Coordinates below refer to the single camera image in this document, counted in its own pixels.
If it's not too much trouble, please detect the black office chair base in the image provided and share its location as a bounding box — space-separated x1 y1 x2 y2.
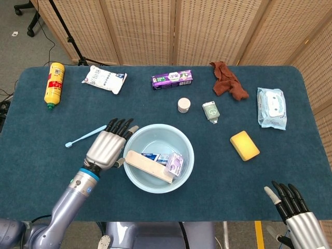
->
14 0 41 37

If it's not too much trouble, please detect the light blue plastic basin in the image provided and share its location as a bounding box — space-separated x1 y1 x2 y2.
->
122 123 195 194

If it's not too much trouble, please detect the green wrapped soap bar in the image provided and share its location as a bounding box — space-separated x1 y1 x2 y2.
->
201 101 220 125

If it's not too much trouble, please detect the black torso cable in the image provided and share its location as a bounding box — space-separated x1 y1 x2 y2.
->
178 222 190 249

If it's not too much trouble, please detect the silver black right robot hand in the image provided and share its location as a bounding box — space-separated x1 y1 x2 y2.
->
264 181 330 249

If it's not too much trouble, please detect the purple toothpaste box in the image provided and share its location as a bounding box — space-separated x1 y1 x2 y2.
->
151 69 193 91

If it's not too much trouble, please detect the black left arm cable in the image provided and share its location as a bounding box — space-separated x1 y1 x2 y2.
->
24 214 53 226

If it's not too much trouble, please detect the yellow sponge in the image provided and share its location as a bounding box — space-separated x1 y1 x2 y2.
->
229 130 260 162

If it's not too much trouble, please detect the teal tablecloth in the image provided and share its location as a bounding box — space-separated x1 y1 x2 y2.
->
0 65 332 223

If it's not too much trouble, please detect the white plastic pouch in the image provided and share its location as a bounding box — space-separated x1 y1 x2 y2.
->
81 65 128 95

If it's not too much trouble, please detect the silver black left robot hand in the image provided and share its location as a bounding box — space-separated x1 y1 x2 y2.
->
84 118 140 171

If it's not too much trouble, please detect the blue white toothpaste tube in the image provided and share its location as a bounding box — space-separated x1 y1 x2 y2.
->
141 152 171 166

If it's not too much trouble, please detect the thin black floor cable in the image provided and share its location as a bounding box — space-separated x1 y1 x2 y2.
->
36 0 57 67

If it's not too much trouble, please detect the clear purple floss box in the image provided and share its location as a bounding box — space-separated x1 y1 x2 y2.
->
164 152 185 178

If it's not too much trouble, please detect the black floor cable bundle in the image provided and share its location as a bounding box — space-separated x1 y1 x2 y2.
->
0 88 13 130

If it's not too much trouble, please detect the yellow bottle with red label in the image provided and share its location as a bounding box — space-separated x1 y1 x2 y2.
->
44 62 65 112

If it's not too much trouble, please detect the pink beige toothbrush case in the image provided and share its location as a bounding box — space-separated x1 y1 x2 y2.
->
124 150 174 184

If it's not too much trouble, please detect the metal table leg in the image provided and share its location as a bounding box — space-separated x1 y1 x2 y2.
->
223 222 230 249

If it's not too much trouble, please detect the yellow floor tape strip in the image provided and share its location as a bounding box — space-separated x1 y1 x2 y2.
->
254 220 265 249

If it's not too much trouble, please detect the brown crumpled cloth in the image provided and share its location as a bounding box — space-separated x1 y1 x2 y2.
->
209 61 250 101

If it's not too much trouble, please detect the light blue toothbrush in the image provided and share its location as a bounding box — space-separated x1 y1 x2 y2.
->
64 124 107 149

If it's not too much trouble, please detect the small white round jar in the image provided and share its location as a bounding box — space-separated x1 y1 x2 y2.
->
177 97 191 114

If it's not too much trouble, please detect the grey blue robot torso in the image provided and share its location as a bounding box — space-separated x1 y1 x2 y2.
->
98 222 216 249

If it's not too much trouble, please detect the light blue wet wipes pack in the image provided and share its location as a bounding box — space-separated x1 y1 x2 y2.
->
256 87 287 131

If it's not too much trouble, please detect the black tripod stand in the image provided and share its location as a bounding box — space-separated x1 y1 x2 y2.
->
48 0 104 67

